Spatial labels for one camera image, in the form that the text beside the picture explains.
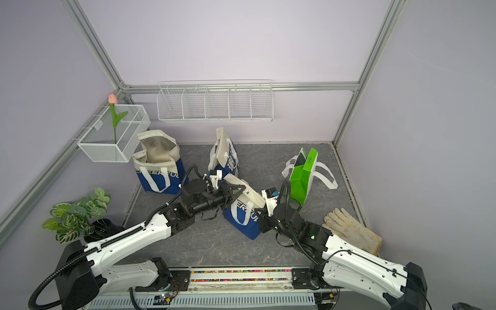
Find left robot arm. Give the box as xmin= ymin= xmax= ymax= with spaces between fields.
xmin=28 ymin=178 xmax=247 ymax=309

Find green white takeout bag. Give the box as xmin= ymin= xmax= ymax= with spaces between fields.
xmin=282 ymin=148 xmax=338 ymax=205

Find white mesh wall basket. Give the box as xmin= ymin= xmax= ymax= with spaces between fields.
xmin=77 ymin=104 xmax=151 ymax=163

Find white vent grille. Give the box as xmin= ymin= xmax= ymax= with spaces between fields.
xmin=88 ymin=292 xmax=316 ymax=309

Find white wire wall shelf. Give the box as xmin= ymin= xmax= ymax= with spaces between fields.
xmin=156 ymin=80 xmax=274 ymax=121

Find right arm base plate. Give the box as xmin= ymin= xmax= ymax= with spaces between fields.
xmin=291 ymin=267 xmax=340 ymax=291

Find cream work glove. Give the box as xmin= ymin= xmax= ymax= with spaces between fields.
xmin=322 ymin=208 xmax=383 ymax=256

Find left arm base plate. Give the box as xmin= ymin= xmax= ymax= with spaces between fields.
xmin=135 ymin=269 xmax=191 ymax=292

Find pink artificial tulip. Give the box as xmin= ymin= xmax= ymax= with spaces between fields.
xmin=108 ymin=94 xmax=129 ymax=144

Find potted green plant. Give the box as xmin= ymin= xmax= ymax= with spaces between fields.
xmin=42 ymin=187 xmax=124 ymax=244

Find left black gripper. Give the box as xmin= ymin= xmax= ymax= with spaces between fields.
xmin=192 ymin=180 xmax=246 ymax=216

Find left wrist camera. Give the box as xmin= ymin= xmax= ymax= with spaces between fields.
xmin=209 ymin=170 xmax=223 ymax=191

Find blue beige tote bag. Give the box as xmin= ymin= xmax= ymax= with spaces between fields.
xmin=133 ymin=130 xmax=185 ymax=195

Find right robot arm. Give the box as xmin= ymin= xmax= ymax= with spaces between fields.
xmin=255 ymin=205 xmax=432 ymax=309

